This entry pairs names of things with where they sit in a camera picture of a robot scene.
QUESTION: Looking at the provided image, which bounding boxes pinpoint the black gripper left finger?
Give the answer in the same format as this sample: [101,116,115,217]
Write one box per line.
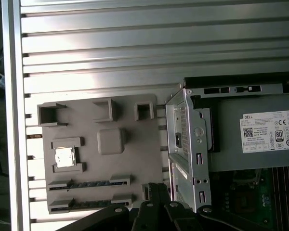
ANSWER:
[60,182,163,231]

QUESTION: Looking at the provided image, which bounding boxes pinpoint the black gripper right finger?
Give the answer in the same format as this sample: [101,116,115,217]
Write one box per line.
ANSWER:
[159,182,282,231]

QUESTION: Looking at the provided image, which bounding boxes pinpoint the silver CPU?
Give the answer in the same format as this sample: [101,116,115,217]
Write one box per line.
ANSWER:
[54,146,77,169]

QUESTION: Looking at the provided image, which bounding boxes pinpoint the dark RAM stick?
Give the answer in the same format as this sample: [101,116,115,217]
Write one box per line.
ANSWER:
[68,199,114,210]
[66,180,113,191]

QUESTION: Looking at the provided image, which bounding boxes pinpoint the grey plastic parts rack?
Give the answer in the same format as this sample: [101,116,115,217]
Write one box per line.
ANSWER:
[36,93,159,215]

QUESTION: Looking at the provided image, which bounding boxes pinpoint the black open PC case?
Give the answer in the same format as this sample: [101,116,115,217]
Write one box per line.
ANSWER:
[165,77,289,231]

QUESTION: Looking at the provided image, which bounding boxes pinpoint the green motherboard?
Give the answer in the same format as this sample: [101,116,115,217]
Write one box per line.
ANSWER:
[211,168,289,231]

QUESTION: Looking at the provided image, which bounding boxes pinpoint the grey power supply unit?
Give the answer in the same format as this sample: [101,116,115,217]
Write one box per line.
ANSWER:
[207,98,289,173]

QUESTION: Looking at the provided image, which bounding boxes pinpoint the black RAM slot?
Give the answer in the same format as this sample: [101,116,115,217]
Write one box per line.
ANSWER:
[271,168,281,231]
[281,168,289,231]

